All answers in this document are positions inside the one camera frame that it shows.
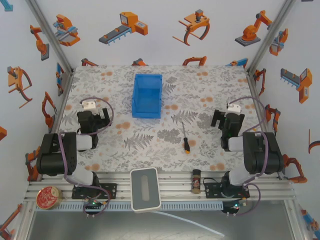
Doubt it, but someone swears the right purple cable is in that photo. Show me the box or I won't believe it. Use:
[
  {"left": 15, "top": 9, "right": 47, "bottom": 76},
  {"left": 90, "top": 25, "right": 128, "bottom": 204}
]
[{"left": 228, "top": 96, "right": 270, "bottom": 216}]

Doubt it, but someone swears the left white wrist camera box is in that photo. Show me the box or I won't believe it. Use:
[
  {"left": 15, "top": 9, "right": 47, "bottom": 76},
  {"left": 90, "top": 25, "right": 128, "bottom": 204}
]
[{"left": 80, "top": 98, "right": 98, "bottom": 112}]

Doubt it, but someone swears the red gold round tin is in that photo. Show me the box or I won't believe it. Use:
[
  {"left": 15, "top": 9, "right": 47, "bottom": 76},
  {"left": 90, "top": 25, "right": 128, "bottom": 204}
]
[{"left": 35, "top": 185, "right": 64, "bottom": 211}]

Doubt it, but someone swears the brown spice jar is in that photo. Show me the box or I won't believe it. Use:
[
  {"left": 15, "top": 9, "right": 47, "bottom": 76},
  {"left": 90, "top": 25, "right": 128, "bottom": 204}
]
[{"left": 191, "top": 168, "right": 202, "bottom": 195}]

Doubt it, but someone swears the left aluminium corner post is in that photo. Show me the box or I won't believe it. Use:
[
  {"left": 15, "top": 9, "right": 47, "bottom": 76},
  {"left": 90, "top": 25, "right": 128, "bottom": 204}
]
[{"left": 24, "top": 0, "right": 75, "bottom": 76}]

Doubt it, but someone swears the blue plastic bin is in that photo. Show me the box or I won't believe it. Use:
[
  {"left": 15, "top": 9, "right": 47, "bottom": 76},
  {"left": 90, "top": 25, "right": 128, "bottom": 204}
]
[{"left": 131, "top": 73, "right": 164, "bottom": 119}]

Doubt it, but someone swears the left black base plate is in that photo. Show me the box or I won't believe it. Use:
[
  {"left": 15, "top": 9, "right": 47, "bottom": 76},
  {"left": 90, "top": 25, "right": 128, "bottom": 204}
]
[{"left": 71, "top": 182, "right": 118, "bottom": 200}]

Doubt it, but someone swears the floral patterned table mat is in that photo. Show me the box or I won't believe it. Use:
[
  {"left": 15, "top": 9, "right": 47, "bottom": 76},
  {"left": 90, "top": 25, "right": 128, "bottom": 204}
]
[{"left": 53, "top": 65, "right": 270, "bottom": 174}]

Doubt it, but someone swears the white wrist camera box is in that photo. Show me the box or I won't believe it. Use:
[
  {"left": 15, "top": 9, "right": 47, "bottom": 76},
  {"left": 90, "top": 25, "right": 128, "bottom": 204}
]
[
  {"left": 80, "top": 98, "right": 98, "bottom": 112},
  {"left": 226, "top": 101, "right": 242, "bottom": 114}
]

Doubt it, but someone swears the right aluminium side rail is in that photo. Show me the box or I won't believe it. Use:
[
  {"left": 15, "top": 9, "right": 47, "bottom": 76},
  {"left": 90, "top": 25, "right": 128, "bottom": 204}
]
[{"left": 245, "top": 72, "right": 276, "bottom": 137}]

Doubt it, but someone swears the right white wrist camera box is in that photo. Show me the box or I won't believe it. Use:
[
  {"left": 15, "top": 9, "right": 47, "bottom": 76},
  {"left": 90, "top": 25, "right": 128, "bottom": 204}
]
[{"left": 226, "top": 101, "right": 242, "bottom": 114}]

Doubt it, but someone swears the right round circuit board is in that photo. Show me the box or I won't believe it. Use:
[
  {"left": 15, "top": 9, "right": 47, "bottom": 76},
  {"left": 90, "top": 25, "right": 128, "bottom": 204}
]
[{"left": 220, "top": 199, "right": 247, "bottom": 217}]

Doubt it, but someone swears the black orange screwdriver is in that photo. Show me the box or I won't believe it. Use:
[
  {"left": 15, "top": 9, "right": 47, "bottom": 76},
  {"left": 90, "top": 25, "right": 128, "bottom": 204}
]
[{"left": 180, "top": 121, "right": 192, "bottom": 155}]

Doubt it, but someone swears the aluminium corner post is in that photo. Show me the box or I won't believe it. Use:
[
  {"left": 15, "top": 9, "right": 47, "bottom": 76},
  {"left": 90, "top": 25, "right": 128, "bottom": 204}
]
[
  {"left": 24, "top": 0, "right": 75, "bottom": 76},
  {"left": 245, "top": 0, "right": 301, "bottom": 74}
]

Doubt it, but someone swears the aluminium rail base frame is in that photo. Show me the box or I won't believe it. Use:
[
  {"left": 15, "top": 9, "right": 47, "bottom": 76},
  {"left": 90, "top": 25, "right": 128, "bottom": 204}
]
[{"left": 23, "top": 170, "right": 297, "bottom": 204}]

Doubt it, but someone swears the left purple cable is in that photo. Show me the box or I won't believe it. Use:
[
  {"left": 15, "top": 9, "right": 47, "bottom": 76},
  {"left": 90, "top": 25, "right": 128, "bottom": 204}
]
[{"left": 57, "top": 96, "right": 115, "bottom": 216}]

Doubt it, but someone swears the purple cable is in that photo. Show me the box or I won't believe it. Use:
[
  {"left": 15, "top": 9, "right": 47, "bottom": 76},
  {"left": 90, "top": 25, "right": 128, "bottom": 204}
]
[
  {"left": 228, "top": 96, "right": 270, "bottom": 216},
  {"left": 57, "top": 96, "right": 115, "bottom": 216}
]

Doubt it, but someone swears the left aluminium side rail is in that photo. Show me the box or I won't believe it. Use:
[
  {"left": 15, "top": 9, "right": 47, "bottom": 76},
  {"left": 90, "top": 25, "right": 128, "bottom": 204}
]
[{"left": 49, "top": 73, "right": 75, "bottom": 134}]

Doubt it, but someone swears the white slotted cable duct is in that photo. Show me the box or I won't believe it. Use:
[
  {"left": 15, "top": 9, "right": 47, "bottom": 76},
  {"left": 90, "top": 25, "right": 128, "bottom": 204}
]
[{"left": 53, "top": 200, "right": 224, "bottom": 211}]

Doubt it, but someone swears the aluminium side rail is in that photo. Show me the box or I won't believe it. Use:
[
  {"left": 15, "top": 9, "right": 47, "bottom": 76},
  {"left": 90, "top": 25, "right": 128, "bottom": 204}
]
[
  {"left": 245, "top": 72, "right": 276, "bottom": 137},
  {"left": 49, "top": 73, "right": 75, "bottom": 134}
]

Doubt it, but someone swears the right aluminium corner post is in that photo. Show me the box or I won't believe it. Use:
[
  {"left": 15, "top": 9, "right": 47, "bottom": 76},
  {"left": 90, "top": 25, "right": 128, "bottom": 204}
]
[{"left": 245, "top": 0, "right": 301, "bottom": 74}]

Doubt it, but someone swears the white thin tube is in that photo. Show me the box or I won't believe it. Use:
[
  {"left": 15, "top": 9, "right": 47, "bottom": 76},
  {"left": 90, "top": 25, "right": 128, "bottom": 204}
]
[{"left": 151, "top": 210, "right": 226, "bottom": 238}]

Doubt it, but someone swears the grey white rectangular box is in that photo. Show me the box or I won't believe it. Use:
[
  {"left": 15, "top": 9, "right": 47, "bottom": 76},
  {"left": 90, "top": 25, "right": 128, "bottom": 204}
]
[{"left": 129, "top": 167, "right": 162, "bottom": 214}]

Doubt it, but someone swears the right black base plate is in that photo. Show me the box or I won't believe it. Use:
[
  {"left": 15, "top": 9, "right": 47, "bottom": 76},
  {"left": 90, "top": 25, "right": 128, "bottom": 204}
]
[{"left": 203, "top": 182, "right": 250, "bottom": 200}]

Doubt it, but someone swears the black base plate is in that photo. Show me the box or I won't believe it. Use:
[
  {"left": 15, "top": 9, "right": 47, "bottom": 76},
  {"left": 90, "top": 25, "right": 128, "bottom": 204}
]
[
  {"left": 71, "top": 182, "right": 118, "bottom": 200},
  {"left": 203, "top": 182, "right": 250, "bottom": 200}
]

